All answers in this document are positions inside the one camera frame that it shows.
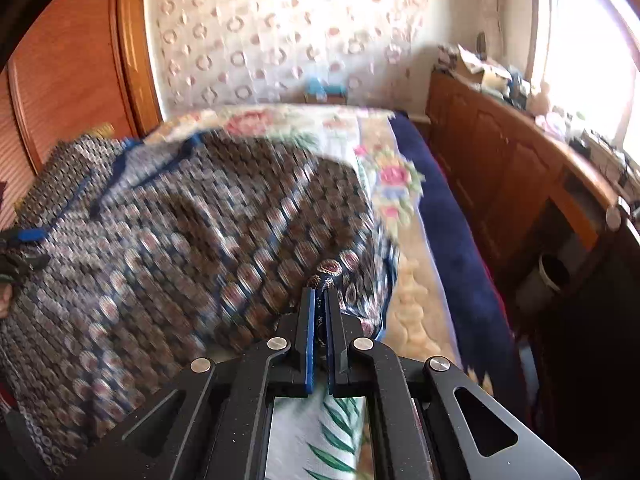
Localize wooden louvered wardrobe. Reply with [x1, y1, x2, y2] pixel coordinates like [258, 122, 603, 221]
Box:
[1, 0, 162, 226]

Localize open cardboard box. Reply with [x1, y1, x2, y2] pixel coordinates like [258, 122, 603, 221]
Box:
[454, 44, 512, 93]

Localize person's left hand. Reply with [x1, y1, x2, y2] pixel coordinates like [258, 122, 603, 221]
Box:
[0, 283, 13, 320]

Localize navy blue blanket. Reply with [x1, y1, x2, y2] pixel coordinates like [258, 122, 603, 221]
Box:
[390, 110, 528, 422]

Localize wooden sideboard cabinet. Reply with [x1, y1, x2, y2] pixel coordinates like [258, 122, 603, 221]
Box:
[425, 70, 639, 335]

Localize blue tissue box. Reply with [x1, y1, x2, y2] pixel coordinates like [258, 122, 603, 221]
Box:
[304, 78, 348, 105]

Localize white side curtain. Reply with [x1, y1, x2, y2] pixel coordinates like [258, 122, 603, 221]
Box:
[480, 0, 511, 62]

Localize circle patterned sheer curtain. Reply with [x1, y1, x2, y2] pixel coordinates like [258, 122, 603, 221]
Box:
[145, 0, 427, 115]

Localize floral bed quilt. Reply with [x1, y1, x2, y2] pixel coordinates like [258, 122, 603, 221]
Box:
[145, 104, 461, 364]

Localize palm leaf bed sheet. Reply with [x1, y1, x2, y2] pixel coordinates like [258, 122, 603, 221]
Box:
[265, 386, 374, 480]

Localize pink bottle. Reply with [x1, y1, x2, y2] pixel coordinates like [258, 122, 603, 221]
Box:
[527, 80, 551, 117]

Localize navy patterned silk garment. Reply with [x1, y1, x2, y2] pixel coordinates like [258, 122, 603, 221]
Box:
[1, 130, 399, 476]

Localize window with wooden frame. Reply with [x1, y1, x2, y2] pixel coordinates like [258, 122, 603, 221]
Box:
[541, 0, 639, 157]

